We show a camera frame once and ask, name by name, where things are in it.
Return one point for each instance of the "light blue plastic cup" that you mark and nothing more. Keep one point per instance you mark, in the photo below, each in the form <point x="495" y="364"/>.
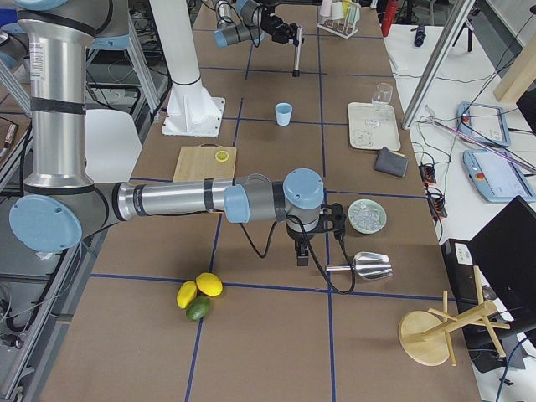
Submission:
<point x="283" y="111"/>

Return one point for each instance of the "bamboo cutting board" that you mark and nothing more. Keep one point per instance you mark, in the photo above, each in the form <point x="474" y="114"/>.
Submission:
<point x="196" y="163"/>

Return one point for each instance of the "steel muddler black tip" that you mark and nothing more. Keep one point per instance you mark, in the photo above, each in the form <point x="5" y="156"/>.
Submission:
<point x="297" y="52"/>

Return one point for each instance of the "red cylinder bottle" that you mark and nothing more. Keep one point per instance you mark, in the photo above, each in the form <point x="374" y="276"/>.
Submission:
<point x="389" y="16"/>

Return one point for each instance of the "folded grey cloth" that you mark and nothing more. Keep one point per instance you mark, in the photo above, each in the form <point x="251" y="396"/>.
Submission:
<point x="390" y="162"/>

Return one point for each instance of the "steel ice scoop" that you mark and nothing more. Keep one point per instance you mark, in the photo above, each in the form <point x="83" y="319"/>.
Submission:
<point x="370" y="266"/>

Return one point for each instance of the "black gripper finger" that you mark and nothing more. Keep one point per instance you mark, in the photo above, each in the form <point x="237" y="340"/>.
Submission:
<point x="302" y="254"/>

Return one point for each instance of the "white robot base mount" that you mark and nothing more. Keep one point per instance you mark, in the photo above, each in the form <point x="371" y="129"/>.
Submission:
<point x="191" y="110"/>

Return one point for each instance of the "clear wine glass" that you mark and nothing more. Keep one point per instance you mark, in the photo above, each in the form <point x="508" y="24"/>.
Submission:
<point x="380" y="99"/>

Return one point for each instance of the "yellow lemon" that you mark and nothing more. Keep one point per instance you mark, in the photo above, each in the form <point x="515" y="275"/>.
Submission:
<point x="186" y="294"/>
<point x="209" y="284"/>

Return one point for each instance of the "green lime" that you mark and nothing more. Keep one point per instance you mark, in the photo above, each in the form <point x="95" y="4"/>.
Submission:
<point x="198" y="308"/>

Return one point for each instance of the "white wire cup rack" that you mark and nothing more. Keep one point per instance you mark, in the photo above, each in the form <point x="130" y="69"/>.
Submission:
<point x="339" y="17"/>

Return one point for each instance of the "blue teach pendant far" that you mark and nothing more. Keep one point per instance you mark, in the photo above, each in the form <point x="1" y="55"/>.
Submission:
<point x="484" y="123"/>

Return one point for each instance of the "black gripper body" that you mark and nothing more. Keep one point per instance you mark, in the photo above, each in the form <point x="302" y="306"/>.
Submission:
<point x="300" y="239"/>
<point x="276" y="28"/>

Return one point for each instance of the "blue teach pendant near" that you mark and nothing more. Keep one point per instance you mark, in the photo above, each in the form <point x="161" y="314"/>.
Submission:
<point x="496" y="179"/>

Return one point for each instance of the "black monitor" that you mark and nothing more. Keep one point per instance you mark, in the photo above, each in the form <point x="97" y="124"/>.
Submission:
<point x="504" y="250"/>

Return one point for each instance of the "blue teach pendant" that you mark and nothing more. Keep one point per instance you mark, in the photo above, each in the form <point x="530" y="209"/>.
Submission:
<point x="484" y="123"/>
<point x="496" y="179"/>

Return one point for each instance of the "halved lemon slice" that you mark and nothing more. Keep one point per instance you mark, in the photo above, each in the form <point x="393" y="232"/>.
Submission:
<point x="221" y="156"/>

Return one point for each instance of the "aluminium frame post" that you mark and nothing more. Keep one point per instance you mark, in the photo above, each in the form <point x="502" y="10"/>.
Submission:
<point x="453" y="25"/>

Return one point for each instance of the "cream bear serving tray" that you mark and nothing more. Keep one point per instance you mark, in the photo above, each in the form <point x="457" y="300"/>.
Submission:
<point x="369" y="132"/>

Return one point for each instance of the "green bowl of ice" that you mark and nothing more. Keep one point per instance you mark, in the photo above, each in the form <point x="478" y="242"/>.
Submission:
<point x="367" y="216"/>

